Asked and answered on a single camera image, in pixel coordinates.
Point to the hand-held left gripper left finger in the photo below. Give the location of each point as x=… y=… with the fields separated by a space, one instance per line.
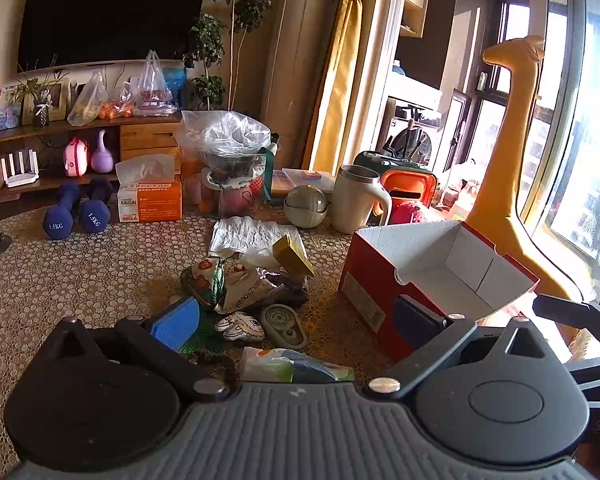
x=176 y=324

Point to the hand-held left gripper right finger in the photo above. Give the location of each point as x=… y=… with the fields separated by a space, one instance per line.
x=416 y=320

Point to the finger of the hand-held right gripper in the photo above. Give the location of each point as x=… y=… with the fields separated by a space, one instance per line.
x=597 y=367
x=565 y=309

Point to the green snack packet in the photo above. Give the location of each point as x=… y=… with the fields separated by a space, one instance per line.
x=205 y=280

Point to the white patterned small toy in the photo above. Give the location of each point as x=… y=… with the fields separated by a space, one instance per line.
x=240 y=327

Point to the red cardboard box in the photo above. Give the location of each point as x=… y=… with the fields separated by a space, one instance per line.
x=365 y=270

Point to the silver foil snack packet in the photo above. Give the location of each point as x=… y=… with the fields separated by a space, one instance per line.
x=245 y=290

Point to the grey oval case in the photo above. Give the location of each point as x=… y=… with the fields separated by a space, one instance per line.
x=282 y=327

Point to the green tissue packet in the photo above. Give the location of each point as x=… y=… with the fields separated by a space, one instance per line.
x=280 y=365

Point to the clear plastic wrap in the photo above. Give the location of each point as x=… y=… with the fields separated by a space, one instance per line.
x=257 y=260

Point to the pink fuzzy item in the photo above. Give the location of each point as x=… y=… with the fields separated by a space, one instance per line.
x=407 y=214

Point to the white crumpled sheet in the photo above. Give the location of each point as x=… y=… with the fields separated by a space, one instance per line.
x=245 y=235

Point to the dark purple snack packet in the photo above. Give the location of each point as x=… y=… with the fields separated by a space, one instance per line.
x=290 y=287

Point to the orange tissue box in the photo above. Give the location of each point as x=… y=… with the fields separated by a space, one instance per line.
x=150 y=200

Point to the orange container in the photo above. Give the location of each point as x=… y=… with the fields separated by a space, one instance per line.
x=410 y=187

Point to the small yellow box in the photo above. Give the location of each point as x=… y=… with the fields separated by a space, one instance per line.
x=292 y=255

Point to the beige mug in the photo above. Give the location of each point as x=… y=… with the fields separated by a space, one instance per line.
x=352 y=200

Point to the blue dumbbell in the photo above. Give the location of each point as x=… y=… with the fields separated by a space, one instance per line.
x=60 y=217
x=95 y=212

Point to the round beige lidded bowl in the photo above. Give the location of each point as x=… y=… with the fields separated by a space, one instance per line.
x=305 y=205

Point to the dark green case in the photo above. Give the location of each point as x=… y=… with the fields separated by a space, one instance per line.
x=367 y=159

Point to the yellow giraffe toy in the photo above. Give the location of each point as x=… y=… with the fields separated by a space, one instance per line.
x=517 y=135

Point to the clear organizer box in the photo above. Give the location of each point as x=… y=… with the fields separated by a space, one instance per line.
x=305 y=177

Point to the washing machine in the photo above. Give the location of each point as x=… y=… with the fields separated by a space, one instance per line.
x=410 y=132

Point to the wooden television cabinet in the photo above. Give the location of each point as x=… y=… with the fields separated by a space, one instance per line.
x=147 y=135

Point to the clear plastic bag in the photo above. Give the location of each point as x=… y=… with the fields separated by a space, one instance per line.
x=225 y=130

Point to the white router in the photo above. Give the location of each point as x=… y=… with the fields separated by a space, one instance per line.
x=17 y=172

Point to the pile of oranges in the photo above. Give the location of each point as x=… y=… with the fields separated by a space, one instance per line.
x=117 y=110

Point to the plastic bag of fruit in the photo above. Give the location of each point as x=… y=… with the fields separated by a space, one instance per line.
x=87 y=102

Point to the red and white plastic bag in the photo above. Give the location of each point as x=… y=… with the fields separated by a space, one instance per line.
x=155 y=85

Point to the blue packet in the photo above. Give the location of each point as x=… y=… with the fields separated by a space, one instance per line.
x=177 y=82

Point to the plant in spotted vase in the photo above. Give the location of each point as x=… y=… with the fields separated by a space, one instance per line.
x=41 y=115

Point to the yellow curtain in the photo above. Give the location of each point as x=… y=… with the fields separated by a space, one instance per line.
x=345 y=60

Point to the white standing air conditioner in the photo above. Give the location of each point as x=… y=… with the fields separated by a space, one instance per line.
x=295 y=35

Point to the black television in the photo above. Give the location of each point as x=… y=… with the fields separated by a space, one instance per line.
x=110 y=10

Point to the wooden photo frame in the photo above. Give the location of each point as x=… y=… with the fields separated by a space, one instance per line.
x=59 y=97

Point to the blue picture frame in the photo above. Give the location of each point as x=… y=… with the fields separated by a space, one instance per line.
x=7 y=107

